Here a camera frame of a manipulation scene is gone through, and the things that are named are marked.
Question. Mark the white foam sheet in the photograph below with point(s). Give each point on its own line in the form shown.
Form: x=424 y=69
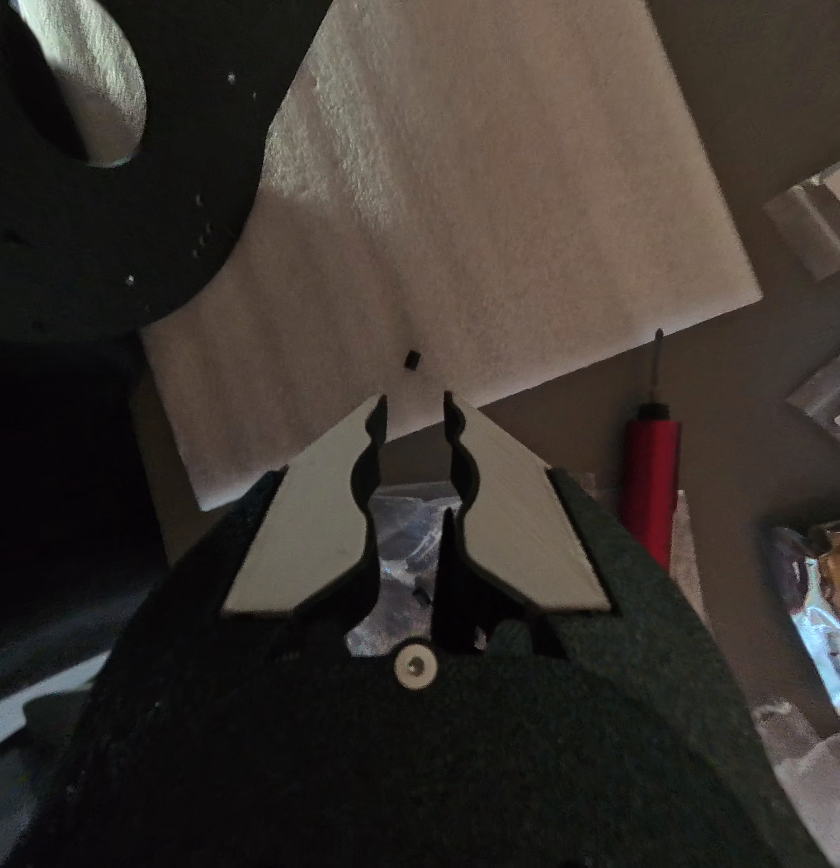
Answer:
x=494 y=203

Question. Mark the pink electric screwdriver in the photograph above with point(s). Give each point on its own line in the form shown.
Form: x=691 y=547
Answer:
x=654 y=475

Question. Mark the scattered small hardware bags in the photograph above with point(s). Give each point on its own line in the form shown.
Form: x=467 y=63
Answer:
x=813 y=224

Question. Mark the dark foil parts bag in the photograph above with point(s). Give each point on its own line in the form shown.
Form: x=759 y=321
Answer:
x=820 y=610

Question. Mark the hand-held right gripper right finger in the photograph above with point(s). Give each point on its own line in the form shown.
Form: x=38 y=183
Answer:
x=535 y=536

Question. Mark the large clear plastic bag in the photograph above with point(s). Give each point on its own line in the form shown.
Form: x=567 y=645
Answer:
x=399 y=563

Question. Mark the black metal plate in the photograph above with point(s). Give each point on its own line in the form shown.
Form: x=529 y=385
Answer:
x=189 y=102

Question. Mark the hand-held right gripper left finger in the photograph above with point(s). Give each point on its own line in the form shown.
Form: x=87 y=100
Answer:
x=305 y=536

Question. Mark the dark grey desk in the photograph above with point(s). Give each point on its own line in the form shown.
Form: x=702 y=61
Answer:
x=766 y=102

